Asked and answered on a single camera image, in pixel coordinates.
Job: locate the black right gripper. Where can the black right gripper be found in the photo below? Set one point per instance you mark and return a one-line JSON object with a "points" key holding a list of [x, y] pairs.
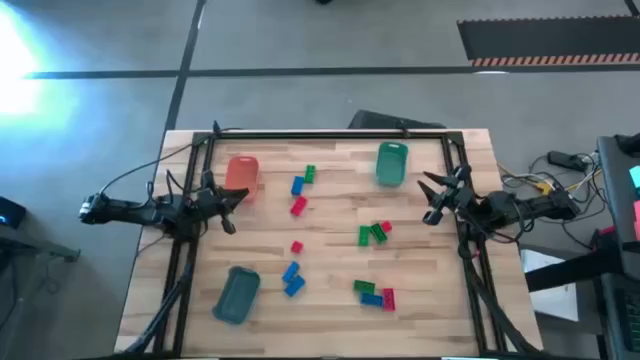
{"points": [[457, 197]]}

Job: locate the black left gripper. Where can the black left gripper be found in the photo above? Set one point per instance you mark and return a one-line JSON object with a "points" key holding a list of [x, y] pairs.
{"points": [[210, 202]]}

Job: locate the small red building block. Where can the small red building block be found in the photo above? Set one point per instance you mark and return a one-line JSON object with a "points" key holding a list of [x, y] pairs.
{"points": [[386, 226], [297, 247]]}

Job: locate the blue building block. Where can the blue building block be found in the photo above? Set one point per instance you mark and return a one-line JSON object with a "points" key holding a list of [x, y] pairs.
{"points": [[371, 300], [290, 272], [297, 185], [294, 286]]}

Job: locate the long red building block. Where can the long red building block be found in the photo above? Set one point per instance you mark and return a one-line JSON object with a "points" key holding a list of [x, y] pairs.
{"points": [[299, 206], [388, 300]]}

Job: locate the green building block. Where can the green building block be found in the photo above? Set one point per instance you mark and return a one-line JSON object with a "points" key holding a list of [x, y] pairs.
{"points": [[364, 286], [363, 236], [310, 174], [378, 233]]}

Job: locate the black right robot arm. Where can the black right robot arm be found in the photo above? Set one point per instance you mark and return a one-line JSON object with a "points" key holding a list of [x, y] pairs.
{"points": [[545, 206]]}

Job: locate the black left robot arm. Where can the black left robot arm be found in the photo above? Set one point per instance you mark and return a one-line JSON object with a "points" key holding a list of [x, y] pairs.
{"points": [[130, 209]]}

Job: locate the orange plastic bin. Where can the orange plastic bin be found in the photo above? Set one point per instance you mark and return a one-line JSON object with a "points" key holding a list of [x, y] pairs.
{"points": [[242, 172]]}

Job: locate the green plastic bin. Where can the green plastic bin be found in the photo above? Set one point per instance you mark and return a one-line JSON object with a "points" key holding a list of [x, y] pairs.
{"points": [[391, 167]]}

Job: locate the black flat case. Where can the black flat case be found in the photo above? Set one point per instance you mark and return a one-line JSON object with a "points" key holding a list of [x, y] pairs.
{"points": [[380, 121]]}

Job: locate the dark teal plastic bin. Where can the dark teal plastic bin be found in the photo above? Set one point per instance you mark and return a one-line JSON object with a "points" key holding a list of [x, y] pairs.
{"points": [[235, 297]]}

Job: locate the black power adapter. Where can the black power adapter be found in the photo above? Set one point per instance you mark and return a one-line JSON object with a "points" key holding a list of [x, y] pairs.
{"points": [[565, 160]]}

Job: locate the black desk leg beam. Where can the black desk leg beam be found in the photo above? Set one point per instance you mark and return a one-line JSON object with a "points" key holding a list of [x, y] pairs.
{"points": [[565, 272]]}

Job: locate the white paper sheet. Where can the white paper sheet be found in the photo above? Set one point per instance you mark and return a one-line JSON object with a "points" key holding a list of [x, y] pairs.
{"points": [[555, 300]]}

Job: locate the small red object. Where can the small red object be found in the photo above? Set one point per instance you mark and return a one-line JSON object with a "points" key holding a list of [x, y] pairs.
{"points": [[606, 231]]}

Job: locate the dark grey desk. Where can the dark grey desk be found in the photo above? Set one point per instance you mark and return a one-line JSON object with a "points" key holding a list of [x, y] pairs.
{"points": [[617, 200]]}

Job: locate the black hazard-striped floor mat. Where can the black hazard-striped floor mat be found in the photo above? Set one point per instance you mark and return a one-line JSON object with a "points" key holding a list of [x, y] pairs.
{"points": [[550, 37]]}

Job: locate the cyan sticky note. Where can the cyan sticky note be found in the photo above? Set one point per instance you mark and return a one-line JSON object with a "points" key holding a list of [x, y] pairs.
{"points": [[636, 176]]}

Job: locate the pink sticky note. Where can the pink sticky note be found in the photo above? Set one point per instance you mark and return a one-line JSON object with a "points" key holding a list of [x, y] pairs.
{"points": [[637, 215]]}

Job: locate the grey metal stand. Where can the grey metal stand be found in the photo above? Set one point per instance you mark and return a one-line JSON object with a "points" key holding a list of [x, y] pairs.
{"points": [[30, 240]]}

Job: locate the black device with blue light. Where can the black device with blue light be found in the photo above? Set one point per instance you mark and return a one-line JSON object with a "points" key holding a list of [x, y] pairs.
{"points": [[12, 210]]}

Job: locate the black keyboard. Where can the black keyboard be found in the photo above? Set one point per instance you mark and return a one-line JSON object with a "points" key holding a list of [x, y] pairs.
{"points": [[627, 320]]}

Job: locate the black metal table frame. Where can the black metal table frame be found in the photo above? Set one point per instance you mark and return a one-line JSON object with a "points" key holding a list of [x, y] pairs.
{"points": [[325, 135]]}

